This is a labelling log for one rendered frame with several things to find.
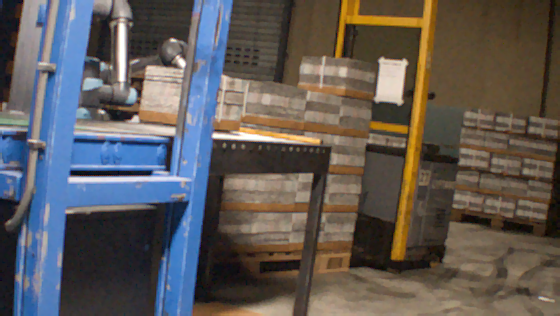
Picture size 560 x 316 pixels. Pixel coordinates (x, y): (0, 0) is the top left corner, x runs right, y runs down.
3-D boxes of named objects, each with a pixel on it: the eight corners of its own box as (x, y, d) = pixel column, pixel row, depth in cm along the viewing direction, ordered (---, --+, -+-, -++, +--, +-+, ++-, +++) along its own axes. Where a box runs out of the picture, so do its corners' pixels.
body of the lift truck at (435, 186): (323, 251, 574) (340, 138, 570) (370, 249, 614) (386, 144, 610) (403, 272, 527) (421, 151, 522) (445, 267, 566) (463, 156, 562)
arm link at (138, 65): (85, 68, 408) (180, 35, 395) (97, 70, 422) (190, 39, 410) (89, 90, 407) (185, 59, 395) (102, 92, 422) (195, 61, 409)
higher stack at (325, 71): (272, 259, 514) (300, 54, 508) (304, 258, 536) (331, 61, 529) (318, 273, 488) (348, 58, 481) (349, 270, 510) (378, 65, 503)
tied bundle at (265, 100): (219, 119, 468) (225, 79, 467) (257, 124, 488) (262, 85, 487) (265, 126, 441) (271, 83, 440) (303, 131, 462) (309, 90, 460)
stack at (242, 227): (123, 264, 431) (141, 110, 426) (273, 259, 515) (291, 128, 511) (167, 282, 404) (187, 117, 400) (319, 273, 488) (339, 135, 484)
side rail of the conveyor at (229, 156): (318, 171, 359) (321, 144, 358) (329, 173, 357) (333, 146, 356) (137, 172, 239) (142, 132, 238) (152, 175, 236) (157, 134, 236)
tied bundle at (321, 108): (257, 124, 489) (262, 85, 488) (291, 128, 510) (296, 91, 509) (303, 131, 462) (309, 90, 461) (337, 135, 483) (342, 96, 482)
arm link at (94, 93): (107, 80, 312) (103, 108, 313) (81, 77, 306) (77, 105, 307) (113, 81, 305) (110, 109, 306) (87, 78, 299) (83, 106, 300)
